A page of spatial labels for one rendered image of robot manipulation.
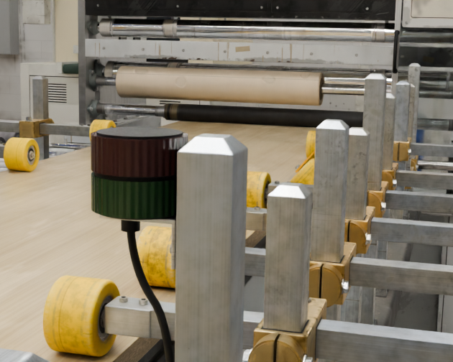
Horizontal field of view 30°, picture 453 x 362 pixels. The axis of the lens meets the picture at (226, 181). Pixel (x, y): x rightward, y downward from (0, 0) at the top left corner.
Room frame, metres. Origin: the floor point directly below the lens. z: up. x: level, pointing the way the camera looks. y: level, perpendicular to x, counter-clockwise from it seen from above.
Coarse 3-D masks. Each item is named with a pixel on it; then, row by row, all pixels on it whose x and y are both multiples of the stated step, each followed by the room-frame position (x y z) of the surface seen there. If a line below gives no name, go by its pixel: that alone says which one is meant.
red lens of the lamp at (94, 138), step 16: (96, 144) 0.50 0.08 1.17; (112, 144) 0.49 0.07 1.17; (128, 144) 0.48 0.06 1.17; (144, 144) 0.48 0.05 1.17; (160, 144) 0.49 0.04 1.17; (176, 144) 0.49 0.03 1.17; (96, 160) 0.50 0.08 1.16; (112, 160) 0.49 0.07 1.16; (128, 160) 0.48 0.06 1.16; (144, 160) 0.48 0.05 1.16; (160, 160) 0.49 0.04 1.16; (176, 160) 0.50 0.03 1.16; (128, 176) 0.48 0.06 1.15; (144, 176) 0.48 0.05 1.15; (160, 176) 0.49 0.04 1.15
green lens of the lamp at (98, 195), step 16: (96, 192) 0.50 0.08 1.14; (112, 192) 0.49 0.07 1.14; (128, 192) 0.48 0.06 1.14; (144, 192) 0.48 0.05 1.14; (160, 192) 0.49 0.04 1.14; (96, 208) 0.50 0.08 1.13; (112, 208) 0.49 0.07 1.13; (128, 208) 0.48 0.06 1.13; (144, 208) 0.48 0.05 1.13; (160, 208) 0.49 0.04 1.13
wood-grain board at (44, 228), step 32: (192, 128) 3.01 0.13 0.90; (224, 128) 3.03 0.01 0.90; (64, 160) 2.17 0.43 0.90; (256, 160) 2.25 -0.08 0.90; (288, 160) 2.26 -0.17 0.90; (0, 192) 1.71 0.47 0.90; (32, 192) 1.72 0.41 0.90; (64, 192) 1.72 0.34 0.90; (0, 224) 1.42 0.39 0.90; (32, 224) 1.43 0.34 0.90; (64, 224) 1.43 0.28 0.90; (96, 224) 1.44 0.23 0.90; (160, 224) 1.45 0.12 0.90; (0, 256) 1.21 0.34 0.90; (32, 256) 1.21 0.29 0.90; (64, 256) 1.22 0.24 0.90; (96, 256) 1.22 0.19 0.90; (128, 256) 1.22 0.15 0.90; (0, 288) 1.05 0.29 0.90; (32, 288) 1.06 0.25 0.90; (128, 288) 1.07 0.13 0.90; (160, 288) 1.07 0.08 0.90; (0, 320) 0.93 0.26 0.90; (32, 320) 0.93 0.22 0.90; (32, 352) 0.83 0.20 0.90; (128, 352) 0.85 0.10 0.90
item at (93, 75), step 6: (90, 24) 3.31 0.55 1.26; (96, 24) 3.34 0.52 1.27; (90, 30) 3.32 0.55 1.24; (96, 30) 3.34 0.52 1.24; (96, 60) 3.38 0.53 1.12; (96, 66) 3.37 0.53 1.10; (102, 66) 3.39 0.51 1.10; (90, 72) 3.32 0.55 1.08; (96, 72) 3.37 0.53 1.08; (90, 78) 3.32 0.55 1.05; (90, 84) 3.33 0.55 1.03; (96, 90) 3.37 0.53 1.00; (96, 102) 3.34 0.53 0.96; (90, 108) 3.31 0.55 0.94; (96, 114) 3.34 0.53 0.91
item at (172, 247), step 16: (112, 128) 0.53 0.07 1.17; (128, 128) 0.53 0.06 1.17; (144, 128) 0.53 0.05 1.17; (160, 128) 0.53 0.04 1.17; (96, 176) 0.50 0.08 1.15; (112, 176) 0.49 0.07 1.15; (176, 176) 0.50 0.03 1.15; (128, 224) 0.51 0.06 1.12; (128, 240) 0.51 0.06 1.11; (144, 288) 0.51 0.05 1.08; (160, 320) 0.50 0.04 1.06
